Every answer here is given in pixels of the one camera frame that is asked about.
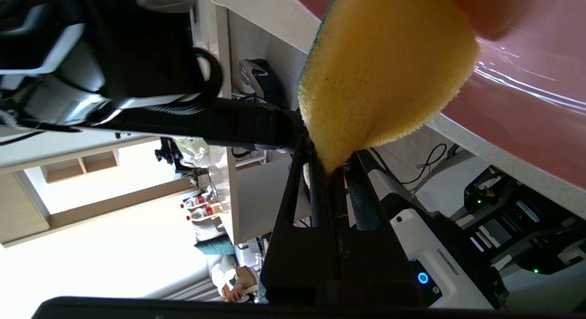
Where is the grey curtain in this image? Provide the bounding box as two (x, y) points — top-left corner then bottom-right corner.
(151, 272), (226, 302)

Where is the white black robot base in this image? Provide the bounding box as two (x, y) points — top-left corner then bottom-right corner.
(414, 145), (586, 310)

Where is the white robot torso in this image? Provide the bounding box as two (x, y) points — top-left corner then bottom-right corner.
(364, 166), (499, 310)

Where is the pink plate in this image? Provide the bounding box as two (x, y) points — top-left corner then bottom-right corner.
(288, 0), (586, 191)

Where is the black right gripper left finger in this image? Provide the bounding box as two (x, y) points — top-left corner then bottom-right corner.
(260, 131), (340, 304)

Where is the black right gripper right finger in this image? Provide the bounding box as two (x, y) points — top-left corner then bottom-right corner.
(333, 151), (423, 307)

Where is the yellow green sponge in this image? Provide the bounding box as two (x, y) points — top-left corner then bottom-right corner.
(298, 0), (481, 174)

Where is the beige open shelf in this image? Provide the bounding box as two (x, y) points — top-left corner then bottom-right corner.
(40, 150), (120, 184)

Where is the plastic bottle red cap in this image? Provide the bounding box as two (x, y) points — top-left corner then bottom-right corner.
(180, 195), (217, 210)
(185, 207), (222, 222)

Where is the thin black cable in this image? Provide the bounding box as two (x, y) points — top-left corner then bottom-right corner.
(403, 143), (448, 187)

